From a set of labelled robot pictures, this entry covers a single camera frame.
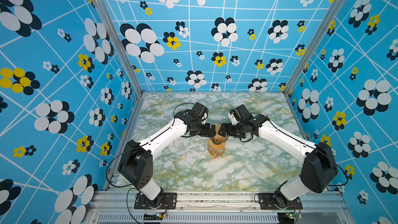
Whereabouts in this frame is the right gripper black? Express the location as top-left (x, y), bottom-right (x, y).
top-left (217, 123), bottom-right (246, 138)

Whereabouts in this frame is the brown paper coffee filter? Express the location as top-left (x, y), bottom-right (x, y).
top-left (211, 124), bottom-right (224, 145)

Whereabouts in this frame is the orange glass coffee carafe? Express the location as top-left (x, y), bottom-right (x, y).
top-left (207, 140), bottom-right (226, 158)

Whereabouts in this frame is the grey ribbed glass dripper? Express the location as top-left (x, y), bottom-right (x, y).
top-left (208, 135), bottom-right (228, 149)

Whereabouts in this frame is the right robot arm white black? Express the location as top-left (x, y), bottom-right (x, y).
top-left (217, 105), bottom-right (339, 209)

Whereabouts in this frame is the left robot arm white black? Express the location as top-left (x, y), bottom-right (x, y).
top-left (118, 102), bottom-right (215, 208)

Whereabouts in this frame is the small green circuit board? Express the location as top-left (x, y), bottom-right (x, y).
top-left (143, 213), bottom-right (164, 221)

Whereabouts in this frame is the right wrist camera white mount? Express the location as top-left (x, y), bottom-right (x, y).
top-left (228, 113), bottom-right (236, 125)

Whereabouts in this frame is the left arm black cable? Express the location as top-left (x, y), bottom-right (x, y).
top-left (105, 102), bottom-right (195, 189)

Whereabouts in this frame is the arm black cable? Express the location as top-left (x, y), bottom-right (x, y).
top-left (251, 111), bottom-right (349, 187)
top-left (105, 102), bottom-right (195, 189)

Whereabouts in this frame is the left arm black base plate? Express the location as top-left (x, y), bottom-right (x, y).
top-left (134, 192), bottom-right (177, 209)

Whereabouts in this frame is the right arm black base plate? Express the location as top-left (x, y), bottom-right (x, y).
top-left (254, 193), bottom-right (303, 211)

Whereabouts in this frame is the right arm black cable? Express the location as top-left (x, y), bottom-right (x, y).
top-left (251, 111), bottom-right (349, 187)

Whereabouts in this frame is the aluminium front rail frame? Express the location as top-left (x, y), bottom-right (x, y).
top-left (84, 191), bottom-right (355, 224)

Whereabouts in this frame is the left aluminium corner post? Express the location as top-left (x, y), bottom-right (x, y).
top-left (93, 0), bottom-right (143, 98)

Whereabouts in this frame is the aluminium corner post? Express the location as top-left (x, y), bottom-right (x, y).
top-left (284, 0), bottom-right (346, 97)
top-left (93, 0), bottom-right (143, 98)

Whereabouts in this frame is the right aluminium corner post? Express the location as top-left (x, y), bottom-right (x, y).
top-left (284, 0), bottom-right (346, 97)

